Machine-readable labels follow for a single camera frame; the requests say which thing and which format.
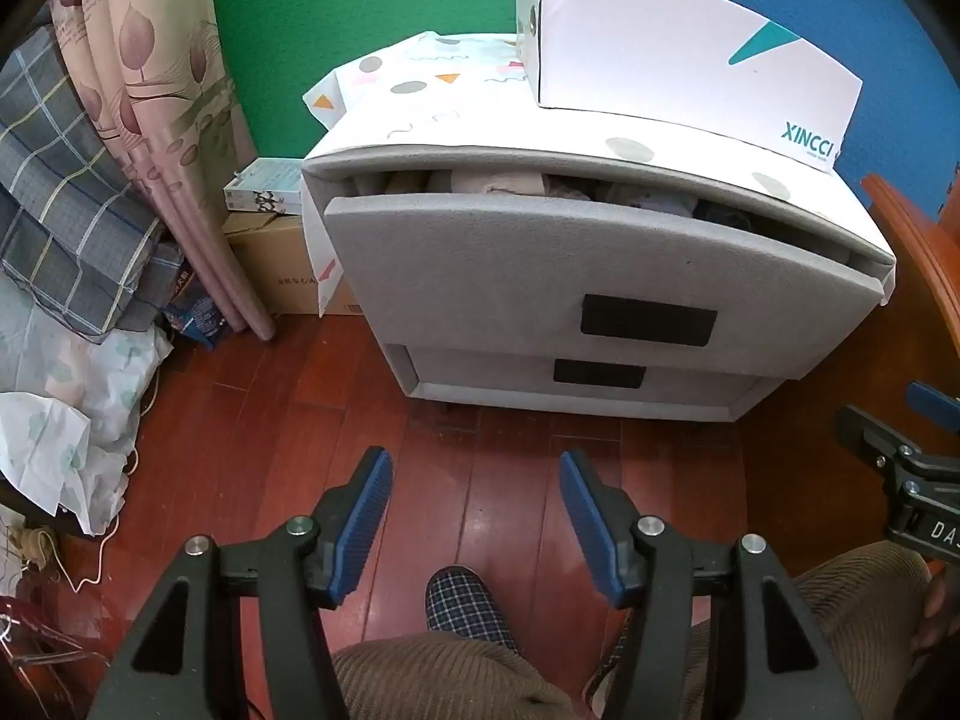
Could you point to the brown cardboard box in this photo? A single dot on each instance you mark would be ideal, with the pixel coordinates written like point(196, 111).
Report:
point(277, 262)

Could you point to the grey plaid bedding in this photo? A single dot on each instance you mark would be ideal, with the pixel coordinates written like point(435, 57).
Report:
point(67, 187)

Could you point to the white shoe box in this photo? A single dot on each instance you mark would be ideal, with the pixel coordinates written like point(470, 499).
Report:
point(675, 52)

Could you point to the white leaf print plastic sheet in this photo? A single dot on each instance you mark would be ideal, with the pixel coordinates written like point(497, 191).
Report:
point(67, 420)

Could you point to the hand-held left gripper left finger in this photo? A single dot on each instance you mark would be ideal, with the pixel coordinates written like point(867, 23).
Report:
point(367, 510)

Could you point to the clear plastic hanger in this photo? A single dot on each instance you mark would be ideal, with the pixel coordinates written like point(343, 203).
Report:
point(30, 660)

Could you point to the dark plaid slipper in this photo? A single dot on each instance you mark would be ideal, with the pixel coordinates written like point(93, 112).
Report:
point(469, 607)

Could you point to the blue printed bag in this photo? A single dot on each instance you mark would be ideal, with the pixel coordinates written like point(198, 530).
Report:
point(195, 311)

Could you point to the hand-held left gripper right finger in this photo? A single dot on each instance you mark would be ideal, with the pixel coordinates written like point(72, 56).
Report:
point(589, 517)

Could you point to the brown wooden furniture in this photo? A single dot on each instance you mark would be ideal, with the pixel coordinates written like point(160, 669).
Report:
point(915, 255)

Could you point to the small grey fabric drawer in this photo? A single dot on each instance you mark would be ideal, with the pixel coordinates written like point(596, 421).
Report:
point(480, 379)

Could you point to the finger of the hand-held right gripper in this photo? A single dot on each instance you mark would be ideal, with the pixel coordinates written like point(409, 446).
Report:
point(934, 396)
point(862, 429)

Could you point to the white patterned cover sheet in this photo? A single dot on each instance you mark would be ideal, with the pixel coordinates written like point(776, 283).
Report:
point(420, 105)

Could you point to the pink leaf print curtain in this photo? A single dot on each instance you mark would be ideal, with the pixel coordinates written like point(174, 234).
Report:
point(165, 90)

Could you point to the white printed carton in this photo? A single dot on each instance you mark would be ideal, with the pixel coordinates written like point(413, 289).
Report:
point(266, 184)

